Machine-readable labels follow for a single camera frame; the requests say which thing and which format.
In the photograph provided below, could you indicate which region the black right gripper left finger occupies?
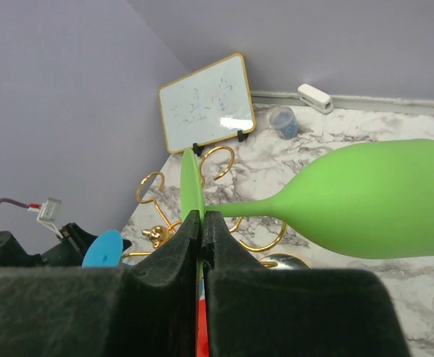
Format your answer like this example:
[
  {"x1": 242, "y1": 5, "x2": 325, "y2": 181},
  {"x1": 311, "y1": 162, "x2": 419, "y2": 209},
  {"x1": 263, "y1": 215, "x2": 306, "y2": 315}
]
[{"x1": 0, "y1": 211, "x2": 201, "y2": 356}]

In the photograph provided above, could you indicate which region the white stapler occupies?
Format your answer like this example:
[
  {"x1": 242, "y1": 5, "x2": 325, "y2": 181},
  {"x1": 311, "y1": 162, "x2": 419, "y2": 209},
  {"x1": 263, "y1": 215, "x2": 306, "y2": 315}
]
[{"x1": 297, "y1": 83, "x2": 334, "y2": 115}]

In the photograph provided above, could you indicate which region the green wine glass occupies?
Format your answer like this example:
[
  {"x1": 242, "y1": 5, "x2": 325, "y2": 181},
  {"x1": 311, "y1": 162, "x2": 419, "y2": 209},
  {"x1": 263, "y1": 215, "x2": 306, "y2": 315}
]
[{"x1": 180, "y1": 139, "x2": 434, "y2": 260}]

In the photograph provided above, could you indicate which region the gold-framed whiteboard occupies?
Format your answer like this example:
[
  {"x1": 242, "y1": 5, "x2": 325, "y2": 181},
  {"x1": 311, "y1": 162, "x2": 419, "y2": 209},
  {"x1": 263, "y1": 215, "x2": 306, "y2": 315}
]
[{"x1": 158, "y1": 54, "x2": 256, "y2": 154}]

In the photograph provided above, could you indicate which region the blue wine glass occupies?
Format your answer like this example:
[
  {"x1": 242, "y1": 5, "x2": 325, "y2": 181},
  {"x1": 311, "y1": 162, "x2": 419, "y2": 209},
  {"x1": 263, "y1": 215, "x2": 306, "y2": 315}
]
[{"x1": 81, "y1": 230, "x2": 132, "y2": 268}]

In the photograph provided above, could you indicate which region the gold wire glass rack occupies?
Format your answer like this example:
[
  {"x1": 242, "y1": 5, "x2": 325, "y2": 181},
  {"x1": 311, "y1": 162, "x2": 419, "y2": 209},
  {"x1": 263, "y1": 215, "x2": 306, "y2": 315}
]
[{"x1": 118, "y1": 146, "x2": 313, "y2": 269}]

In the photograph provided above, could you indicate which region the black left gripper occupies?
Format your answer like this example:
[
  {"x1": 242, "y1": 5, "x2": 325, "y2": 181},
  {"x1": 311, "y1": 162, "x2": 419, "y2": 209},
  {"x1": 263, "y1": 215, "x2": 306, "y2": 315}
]
[{"x1": 40, "y1": 223, "x2": 100, "y2": 267}]

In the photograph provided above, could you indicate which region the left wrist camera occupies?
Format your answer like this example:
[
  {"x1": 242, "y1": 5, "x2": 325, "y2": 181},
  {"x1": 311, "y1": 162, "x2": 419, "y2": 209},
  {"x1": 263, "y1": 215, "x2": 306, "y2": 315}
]
[{"x1": 28, "y1": 198, "x2": 63, "y2": 238}]

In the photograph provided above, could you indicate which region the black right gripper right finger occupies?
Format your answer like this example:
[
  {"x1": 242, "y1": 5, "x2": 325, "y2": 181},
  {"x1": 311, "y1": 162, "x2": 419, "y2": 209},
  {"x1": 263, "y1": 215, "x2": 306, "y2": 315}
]
[{"x1": 202, "y1": 212, "x2": 409, "y2": 356}]

